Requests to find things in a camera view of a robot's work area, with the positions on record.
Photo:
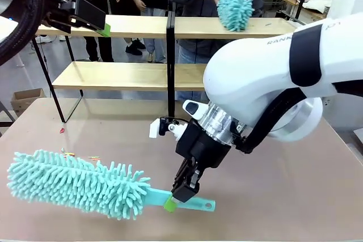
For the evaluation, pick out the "white sneakers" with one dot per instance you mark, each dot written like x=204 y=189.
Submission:
x=42 y=38

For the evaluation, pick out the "yellow paper scrap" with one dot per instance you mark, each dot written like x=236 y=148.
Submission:
x=93 y=157

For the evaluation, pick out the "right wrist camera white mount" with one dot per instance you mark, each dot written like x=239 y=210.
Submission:
x=163 y=128

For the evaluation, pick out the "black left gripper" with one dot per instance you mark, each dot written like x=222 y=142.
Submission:
x=61 y=12

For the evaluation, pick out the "short teal microfiber duster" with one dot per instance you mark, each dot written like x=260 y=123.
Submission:
x=235 y=9

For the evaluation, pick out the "bystander in light jeans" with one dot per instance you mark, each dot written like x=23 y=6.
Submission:
x=154 y=12

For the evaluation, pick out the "background table with white cloth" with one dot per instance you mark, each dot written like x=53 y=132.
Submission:
x=314 y=4

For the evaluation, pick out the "long teal microfiber duster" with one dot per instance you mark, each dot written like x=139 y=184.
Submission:
x=76 y=182

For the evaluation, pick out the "bystander in black trousers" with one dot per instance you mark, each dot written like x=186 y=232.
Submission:
x=99 y=4

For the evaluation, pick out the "person legs blue jeans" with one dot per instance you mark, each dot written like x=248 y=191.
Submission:
x=193 y=55

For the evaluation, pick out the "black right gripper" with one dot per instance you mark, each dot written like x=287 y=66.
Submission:
x=198 y=145

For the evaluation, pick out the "cardboard box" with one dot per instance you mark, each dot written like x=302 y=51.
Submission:
x=27 y=100

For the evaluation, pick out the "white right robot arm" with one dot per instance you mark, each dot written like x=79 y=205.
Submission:
x=255 y=69

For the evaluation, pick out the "wooden two-tier shelf black frame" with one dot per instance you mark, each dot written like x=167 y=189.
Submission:
x=113 y=76
x=193 y=28

